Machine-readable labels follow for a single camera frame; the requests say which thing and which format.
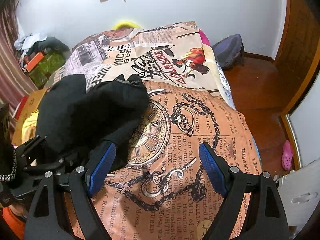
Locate white folding panel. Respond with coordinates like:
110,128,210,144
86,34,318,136
273,159,319,239

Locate dark green jacket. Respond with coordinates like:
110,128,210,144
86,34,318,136
38,37,69,52

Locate newspaper print bed cover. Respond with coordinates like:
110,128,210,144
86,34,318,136
54,22,261,239

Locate pink croc shoe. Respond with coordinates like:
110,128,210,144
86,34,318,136
281,140,293,171

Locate purple grey backpack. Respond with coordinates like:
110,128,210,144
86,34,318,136
212,34,245,70

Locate red white box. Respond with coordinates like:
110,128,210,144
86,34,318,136
13,95,29,120

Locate white clothes pile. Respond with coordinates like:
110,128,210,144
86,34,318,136
14,33,47,51

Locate black zip hoodie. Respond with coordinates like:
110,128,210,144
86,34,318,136
36,74,150,171

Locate white wardrobe sliding door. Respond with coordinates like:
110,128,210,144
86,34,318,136
281,74,319,170

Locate yellow fleece blanket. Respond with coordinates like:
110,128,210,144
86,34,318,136
21,109,39,143

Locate green patterned storage box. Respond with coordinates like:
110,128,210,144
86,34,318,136
29,50,66,89

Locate brown wooden door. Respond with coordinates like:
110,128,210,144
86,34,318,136
274,0,319,116

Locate orange box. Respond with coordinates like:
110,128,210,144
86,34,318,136
26,52,44,72

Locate red striped curtain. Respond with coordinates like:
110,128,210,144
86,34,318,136
0,0,37,117

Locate orange sleeve forearm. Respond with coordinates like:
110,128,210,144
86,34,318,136
2,207,25,240

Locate wooden lap desk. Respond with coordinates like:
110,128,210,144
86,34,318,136
12,89,47,146

